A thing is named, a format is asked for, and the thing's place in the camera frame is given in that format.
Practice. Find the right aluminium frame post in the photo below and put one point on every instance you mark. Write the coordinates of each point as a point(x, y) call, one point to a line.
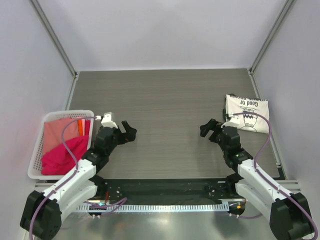
point(284, 12)

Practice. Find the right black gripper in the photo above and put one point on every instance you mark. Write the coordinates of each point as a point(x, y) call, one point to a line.
point(211, 125)

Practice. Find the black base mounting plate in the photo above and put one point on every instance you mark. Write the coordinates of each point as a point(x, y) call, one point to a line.
point(180, 191)

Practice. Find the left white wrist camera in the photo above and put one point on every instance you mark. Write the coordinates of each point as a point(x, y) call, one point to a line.
point(106, 120)

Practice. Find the salmon pink t shirt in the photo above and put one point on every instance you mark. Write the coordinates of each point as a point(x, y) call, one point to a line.
point(53, 131)

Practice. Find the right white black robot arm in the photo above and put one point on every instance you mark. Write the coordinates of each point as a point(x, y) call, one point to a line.
point(288, 213)

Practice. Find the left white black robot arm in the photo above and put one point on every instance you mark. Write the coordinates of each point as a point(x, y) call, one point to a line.
point(44, 212)

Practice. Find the white printed folded t shirt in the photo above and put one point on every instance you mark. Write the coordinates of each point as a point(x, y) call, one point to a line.
point(248, 110)

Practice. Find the white plastic laundry basket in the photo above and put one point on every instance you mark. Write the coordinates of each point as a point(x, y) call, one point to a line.
point(35, 165)

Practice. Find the left aluminium frame post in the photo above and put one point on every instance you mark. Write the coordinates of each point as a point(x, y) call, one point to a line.
point(52, 35)

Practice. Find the orange t shirt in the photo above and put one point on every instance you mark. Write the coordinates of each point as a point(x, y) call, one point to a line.
point(81, 127)

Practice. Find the white slotted cable duct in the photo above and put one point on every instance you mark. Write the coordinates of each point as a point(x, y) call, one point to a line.
point(223, 207)

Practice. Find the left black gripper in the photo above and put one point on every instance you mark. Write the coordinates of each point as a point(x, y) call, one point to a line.
point(130, 132)

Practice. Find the dark green folded t shirt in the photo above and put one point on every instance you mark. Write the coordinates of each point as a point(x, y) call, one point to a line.
point(224, 114)

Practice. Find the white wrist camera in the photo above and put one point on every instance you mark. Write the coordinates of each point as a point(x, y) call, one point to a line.
point(106, 120)
point(232, 120)

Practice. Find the aluminium frame post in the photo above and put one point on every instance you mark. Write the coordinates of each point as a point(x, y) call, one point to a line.
point(284, 12)
point(52, 35)

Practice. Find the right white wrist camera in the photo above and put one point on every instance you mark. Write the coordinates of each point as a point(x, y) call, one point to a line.
point(232, 120)

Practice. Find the magenta pink t shirt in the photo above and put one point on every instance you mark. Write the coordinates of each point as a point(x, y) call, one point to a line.
point(59, 161)

